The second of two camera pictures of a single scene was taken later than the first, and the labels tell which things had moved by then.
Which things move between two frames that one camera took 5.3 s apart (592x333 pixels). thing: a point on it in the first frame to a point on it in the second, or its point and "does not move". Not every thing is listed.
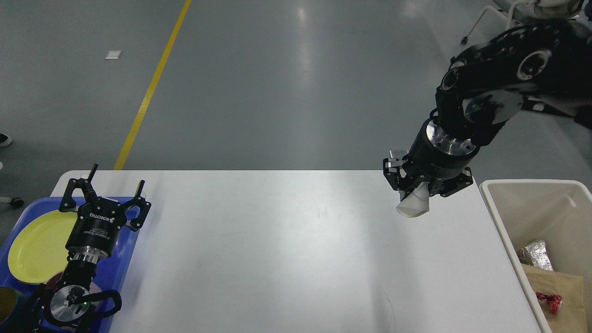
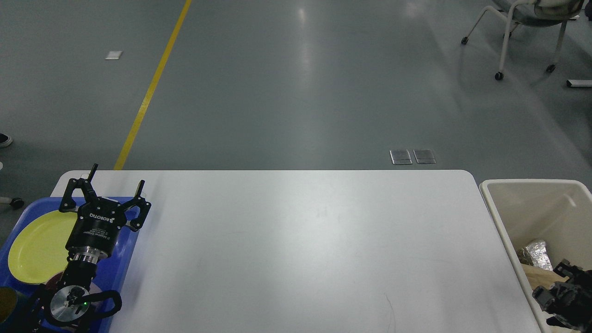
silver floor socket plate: (397, 153) does not move
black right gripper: (434, 155) to (571, 301)
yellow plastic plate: (38, 250) does not move
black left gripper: (99, 219) does not move
